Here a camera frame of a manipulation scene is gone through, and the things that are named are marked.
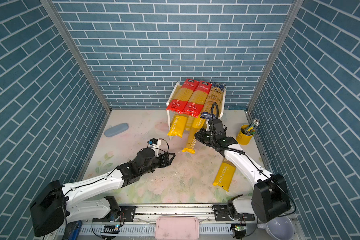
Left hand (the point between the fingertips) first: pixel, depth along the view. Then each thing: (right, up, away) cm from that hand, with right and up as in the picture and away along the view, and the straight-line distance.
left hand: (173, 156), depth 79 cm
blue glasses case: (-44, +13, +29) cm, 54 cm away
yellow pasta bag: (+11, +18, +10) cm, 23 cm away
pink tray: (+3, -30, -11) cm, 32 cm away
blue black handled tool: (-45, -31, -11) cm, 56 cm away
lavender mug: (+52, -32, -8) cm, 62 cm away
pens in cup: (+48, +14, +15) cm, 52 cm away
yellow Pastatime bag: (+2, +17, +9) cm, 19 cm away
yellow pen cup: (+45, +10, +16) cm, 48 cm away
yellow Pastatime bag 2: (+30, -12, +7) cm, 33 cm away
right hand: (+11, +13, +4) cm, 17 cm away
